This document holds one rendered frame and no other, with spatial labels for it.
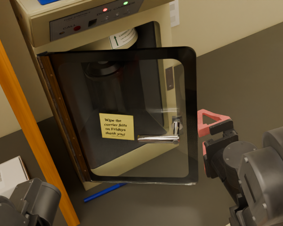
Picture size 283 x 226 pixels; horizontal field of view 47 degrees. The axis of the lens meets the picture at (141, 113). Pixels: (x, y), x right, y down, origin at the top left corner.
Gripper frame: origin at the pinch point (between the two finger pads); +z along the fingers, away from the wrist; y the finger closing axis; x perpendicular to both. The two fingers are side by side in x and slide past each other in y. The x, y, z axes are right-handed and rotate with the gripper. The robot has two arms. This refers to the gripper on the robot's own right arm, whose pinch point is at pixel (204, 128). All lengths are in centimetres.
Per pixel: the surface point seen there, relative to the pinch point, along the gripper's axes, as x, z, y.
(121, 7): 8.5, 11.3, 27.2
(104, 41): 13.3, 20.4, 17.3
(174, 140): 7.5, -1.9, 2.2
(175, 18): -18, 69, -7
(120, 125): 16.8, 7.8, 2.7
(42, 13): 21.7, 3.6, 33.6
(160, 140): 10.0, -0.6, 2.3
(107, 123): 19.4, 9.0, 3.6
